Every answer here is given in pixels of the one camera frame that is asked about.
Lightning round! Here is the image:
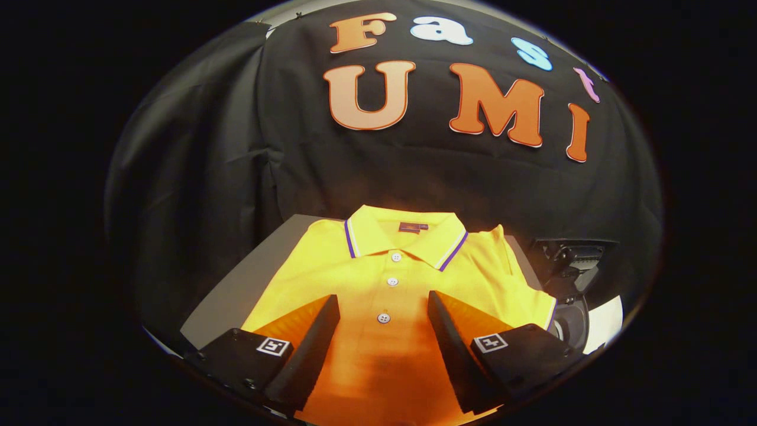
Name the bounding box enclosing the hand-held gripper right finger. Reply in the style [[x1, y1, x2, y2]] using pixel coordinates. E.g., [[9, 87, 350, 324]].
[[427, 290, 584, 415]]

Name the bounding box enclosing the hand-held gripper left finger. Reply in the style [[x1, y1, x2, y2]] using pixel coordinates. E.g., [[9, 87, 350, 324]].
[[183, 294, 342, 416]]

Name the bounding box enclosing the white table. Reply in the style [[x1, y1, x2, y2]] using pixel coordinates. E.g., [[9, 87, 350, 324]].
[[583, 295, 625, 354]]

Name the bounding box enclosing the dark washing machine lid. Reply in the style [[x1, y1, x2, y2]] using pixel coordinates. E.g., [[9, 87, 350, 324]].
[[530, 238, 620, 296]]

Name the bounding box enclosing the grey washing machine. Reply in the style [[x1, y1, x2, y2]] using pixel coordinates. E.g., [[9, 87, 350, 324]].
[[529, 238, 620, 354]]

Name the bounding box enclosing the yellow polo shirt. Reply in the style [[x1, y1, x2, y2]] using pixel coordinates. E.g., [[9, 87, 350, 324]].
[[241, 205, 558, 426]]

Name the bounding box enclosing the grey side stand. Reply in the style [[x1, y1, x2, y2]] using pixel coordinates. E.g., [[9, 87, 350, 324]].
[[180, 214, 542, 351]]

